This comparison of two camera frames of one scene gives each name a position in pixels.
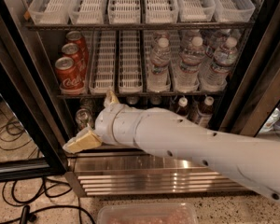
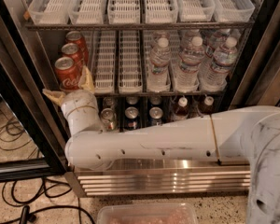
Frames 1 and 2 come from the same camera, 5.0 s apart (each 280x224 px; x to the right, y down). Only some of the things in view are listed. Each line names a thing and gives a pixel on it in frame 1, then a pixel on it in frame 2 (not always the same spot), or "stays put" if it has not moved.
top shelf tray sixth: [231, 4] stays put
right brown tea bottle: [205, 112] stays put
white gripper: [105, 124] -> [77, 101]
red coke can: [70, 78] stays put
